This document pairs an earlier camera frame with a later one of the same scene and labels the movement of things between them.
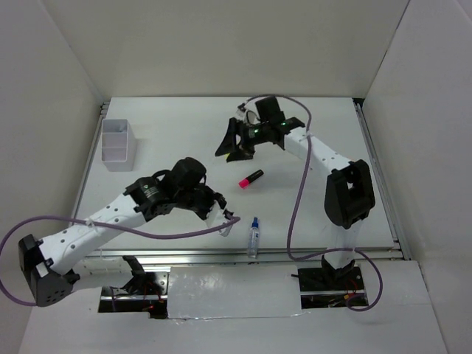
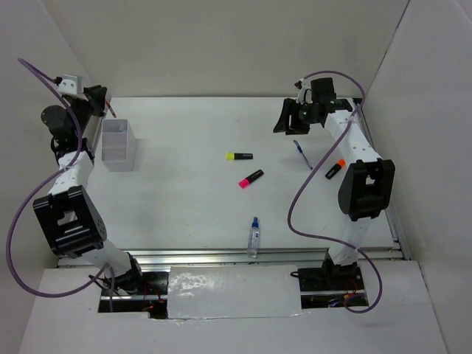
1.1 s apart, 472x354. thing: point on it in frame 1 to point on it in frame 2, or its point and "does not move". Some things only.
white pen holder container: [118, 145] does not move
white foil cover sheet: [233, 291] does not move
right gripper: [228, 144] to [282, 125]
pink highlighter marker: [244, 183] does not move
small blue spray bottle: [254, 239] does not move
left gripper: [213, 196] to [96, 96]
